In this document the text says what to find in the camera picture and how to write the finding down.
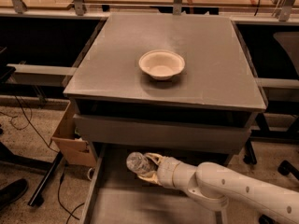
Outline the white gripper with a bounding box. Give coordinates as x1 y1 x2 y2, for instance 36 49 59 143
138 153 180 189

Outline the clear plastic water bottle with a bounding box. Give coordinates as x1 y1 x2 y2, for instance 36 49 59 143
126 152 157 175

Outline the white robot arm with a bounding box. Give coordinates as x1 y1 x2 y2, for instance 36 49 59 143
134 153 299 224

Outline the grey open middle drawer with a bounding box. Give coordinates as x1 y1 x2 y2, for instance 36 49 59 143
79 145 228 224

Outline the grey drawer cabinet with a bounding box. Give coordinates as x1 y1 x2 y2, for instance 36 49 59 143
63 12 268 175

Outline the cardboard box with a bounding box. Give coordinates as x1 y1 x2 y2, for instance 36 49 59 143
51 104 96 167

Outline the white paper bowl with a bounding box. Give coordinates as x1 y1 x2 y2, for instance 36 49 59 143
138 49 185 80

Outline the black desk leg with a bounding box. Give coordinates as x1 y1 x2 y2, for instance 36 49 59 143
28 152 63 207

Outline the black chair base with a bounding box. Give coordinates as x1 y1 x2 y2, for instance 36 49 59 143
259 161 299 224

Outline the black shoe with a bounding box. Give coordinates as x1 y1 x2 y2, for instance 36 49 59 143
0 178 28 210

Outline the black floor cable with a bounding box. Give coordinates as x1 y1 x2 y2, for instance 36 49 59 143
56 166 86 221

